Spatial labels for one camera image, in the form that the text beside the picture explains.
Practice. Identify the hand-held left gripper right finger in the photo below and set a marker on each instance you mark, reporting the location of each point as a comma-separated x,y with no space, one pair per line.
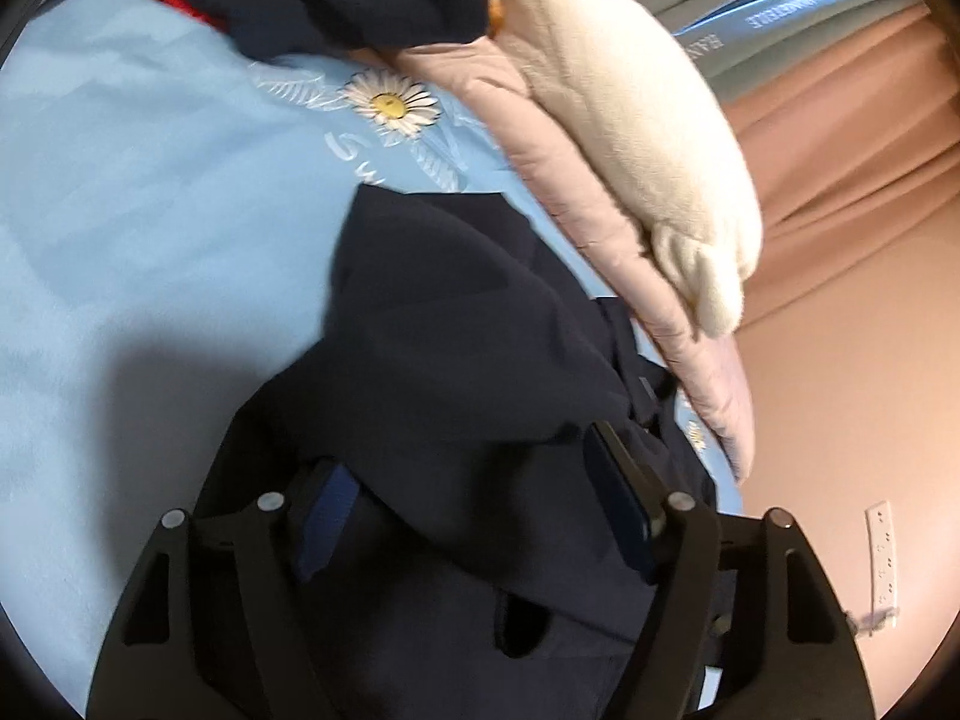
619,495

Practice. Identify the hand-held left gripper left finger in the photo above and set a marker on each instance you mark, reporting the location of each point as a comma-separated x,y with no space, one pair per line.
322,517

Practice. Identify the navy suit jacket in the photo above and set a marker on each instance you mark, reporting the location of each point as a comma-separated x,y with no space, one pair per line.
450,352

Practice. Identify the pink quilt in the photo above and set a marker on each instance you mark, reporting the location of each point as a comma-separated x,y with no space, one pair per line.
570,187

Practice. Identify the white fleece blanket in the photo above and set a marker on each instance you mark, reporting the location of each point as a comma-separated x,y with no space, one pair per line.
637,127

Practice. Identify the light blue daisy bedsheet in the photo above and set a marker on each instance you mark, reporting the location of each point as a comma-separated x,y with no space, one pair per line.
112,202

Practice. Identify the pink curtain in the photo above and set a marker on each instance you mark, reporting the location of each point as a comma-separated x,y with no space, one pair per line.
862,165

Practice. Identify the white wall socket strip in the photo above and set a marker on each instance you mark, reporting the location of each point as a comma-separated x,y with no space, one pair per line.
879,547

